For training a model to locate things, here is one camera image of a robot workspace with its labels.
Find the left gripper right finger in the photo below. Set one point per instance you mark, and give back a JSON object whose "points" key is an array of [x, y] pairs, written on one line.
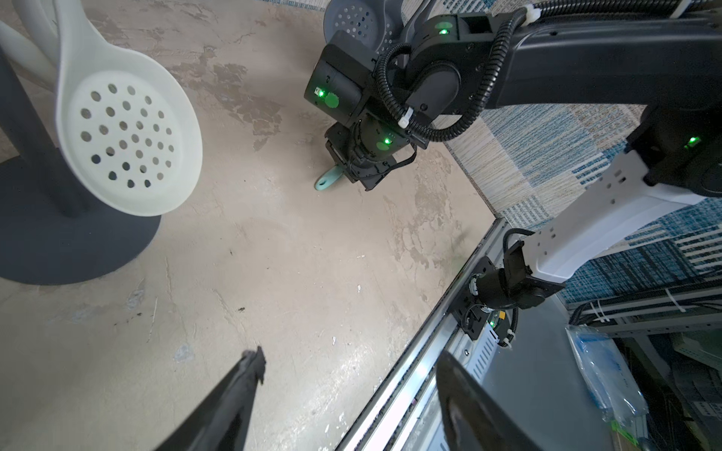
{"points": [[471, 419]]}

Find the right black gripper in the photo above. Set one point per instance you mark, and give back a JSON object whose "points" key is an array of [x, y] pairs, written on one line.
{"points": [[353, 159]]}

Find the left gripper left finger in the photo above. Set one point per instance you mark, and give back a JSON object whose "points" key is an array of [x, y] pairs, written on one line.
{"points": [[222, 420]]}

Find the grey skimmer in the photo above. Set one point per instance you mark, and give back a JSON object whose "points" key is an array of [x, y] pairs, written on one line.
{"points": [[328, 178], [375, 23]]}

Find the white skimmer front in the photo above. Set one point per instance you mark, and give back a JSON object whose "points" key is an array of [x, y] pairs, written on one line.
{"points": [[29, 39]]}

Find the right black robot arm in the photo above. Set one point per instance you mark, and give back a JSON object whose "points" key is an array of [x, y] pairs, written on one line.
{"points": [[594, 128]]}

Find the grey utensil rack stand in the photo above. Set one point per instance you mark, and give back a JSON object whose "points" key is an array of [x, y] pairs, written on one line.
{"points": [[54, 232]]}

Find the clear plastic bag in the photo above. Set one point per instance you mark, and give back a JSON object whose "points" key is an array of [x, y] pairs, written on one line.
{"points": [[607, 375]]}

